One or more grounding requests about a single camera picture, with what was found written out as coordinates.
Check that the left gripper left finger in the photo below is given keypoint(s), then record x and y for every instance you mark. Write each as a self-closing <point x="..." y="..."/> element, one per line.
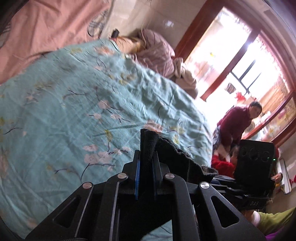
<point x="91" y="212"/>

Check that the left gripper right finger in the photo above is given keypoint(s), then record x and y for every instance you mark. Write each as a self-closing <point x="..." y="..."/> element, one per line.
<point x="202" y="215"/>

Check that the black pants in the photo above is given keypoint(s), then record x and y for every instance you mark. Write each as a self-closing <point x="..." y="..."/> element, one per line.
<point x="165" y="168"/>

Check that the person's green sleeve forearm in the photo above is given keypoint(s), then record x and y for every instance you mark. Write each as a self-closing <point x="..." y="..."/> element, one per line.
<point x="271" y="223"/>

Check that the person's right hand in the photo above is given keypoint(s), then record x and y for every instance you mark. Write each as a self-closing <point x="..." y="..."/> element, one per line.
<point x="252" y="216"/>

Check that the child in red clothes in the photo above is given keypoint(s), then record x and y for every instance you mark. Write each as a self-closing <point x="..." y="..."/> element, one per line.
<point x="225" y="162"/>

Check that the person in maroon sweater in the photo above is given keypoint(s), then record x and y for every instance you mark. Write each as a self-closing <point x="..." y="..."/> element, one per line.
<point x="230" y="128"/>

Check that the light blue floral bedsheet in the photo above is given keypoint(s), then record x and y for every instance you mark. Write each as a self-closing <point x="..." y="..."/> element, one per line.
<point x="75" y="115"/>

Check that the red framed window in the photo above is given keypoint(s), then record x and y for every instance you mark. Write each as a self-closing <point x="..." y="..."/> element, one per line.
<point x="238" y="56"/>

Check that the pink beige clothes pile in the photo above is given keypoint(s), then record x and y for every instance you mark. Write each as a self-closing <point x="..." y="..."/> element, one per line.
<point x="151" y="50"/>

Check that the black clip on bed edge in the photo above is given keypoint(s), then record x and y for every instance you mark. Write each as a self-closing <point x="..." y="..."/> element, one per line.
<point x="115" y="34"/>

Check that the pink quilt with plaid hearts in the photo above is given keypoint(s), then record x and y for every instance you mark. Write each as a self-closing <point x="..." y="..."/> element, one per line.
<point x="40" y="27"/>

